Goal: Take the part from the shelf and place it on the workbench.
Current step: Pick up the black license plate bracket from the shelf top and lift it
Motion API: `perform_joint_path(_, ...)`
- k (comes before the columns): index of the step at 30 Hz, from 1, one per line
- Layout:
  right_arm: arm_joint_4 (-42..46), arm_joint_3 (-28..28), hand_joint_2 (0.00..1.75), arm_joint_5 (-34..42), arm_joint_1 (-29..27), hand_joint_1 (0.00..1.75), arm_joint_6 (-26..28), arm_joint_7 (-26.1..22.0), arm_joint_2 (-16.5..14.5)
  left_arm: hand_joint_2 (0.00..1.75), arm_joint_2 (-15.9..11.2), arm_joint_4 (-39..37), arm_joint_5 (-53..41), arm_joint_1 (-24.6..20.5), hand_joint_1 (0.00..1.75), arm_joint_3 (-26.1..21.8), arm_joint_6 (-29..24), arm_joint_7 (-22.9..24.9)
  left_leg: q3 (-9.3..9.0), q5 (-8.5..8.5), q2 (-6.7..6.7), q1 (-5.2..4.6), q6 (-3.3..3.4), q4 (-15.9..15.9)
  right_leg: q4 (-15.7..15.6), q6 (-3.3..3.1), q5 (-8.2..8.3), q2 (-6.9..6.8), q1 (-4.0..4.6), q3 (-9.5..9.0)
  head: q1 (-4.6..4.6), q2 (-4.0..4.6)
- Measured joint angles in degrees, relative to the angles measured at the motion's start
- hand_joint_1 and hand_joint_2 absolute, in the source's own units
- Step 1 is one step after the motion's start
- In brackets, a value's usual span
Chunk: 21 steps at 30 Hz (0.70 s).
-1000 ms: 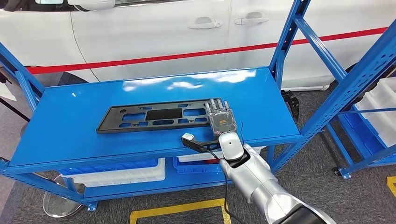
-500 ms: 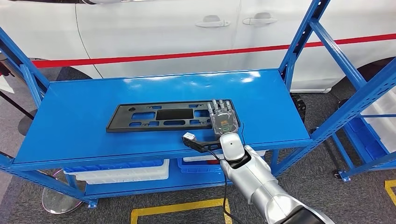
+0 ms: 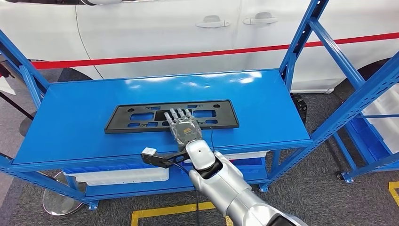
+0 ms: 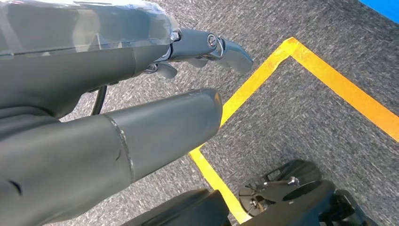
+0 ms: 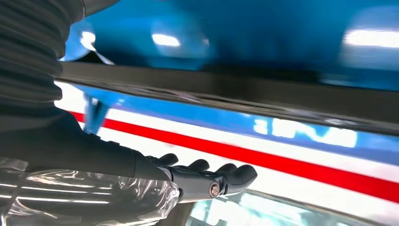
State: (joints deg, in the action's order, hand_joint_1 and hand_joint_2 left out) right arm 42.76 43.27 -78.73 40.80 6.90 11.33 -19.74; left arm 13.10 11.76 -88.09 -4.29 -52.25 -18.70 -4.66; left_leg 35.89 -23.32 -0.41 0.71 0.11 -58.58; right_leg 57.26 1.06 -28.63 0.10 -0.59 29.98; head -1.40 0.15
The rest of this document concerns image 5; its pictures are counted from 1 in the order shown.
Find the blue metal shelf rack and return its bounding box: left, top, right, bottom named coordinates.
left=61, top=0, right=399, bottom=166

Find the white car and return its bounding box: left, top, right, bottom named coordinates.
left=54, top=81, right=399, bottom=226

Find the long red barrier belt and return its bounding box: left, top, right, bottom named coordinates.
left=67, top=111, right=399, bottom=204

